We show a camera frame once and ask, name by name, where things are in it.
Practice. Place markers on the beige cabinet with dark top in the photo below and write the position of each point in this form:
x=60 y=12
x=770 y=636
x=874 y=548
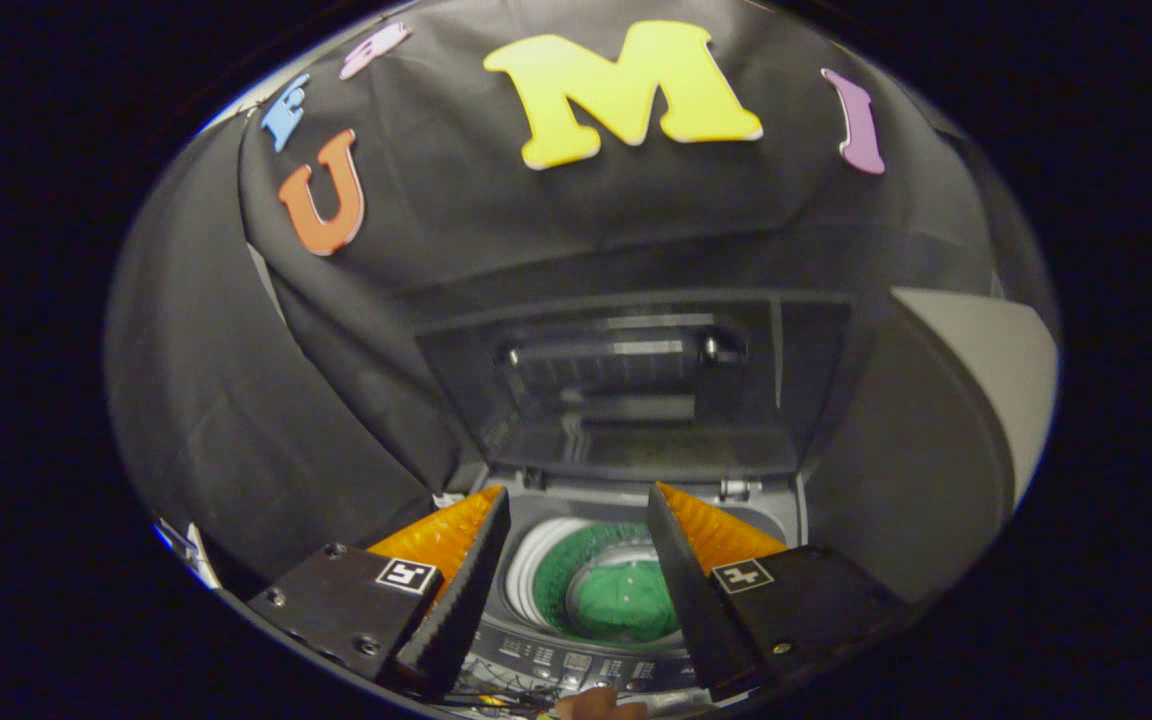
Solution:
x=936 y=440

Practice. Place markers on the dark washing machine lid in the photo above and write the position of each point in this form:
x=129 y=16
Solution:
x=626 y=400

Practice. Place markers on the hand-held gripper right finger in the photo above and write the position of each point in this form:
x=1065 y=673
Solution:
x=691 y=600

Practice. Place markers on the green polo shirt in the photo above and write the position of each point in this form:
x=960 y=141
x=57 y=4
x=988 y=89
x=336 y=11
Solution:
x=626 y=600

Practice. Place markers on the black backdrop cloth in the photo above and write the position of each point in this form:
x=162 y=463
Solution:
x=496 y=220

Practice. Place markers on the grey washing machine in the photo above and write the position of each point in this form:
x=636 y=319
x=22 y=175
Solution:
x=576 y=660

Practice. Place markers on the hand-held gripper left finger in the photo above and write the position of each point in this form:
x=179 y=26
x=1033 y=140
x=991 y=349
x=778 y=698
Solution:
x=461 y=600

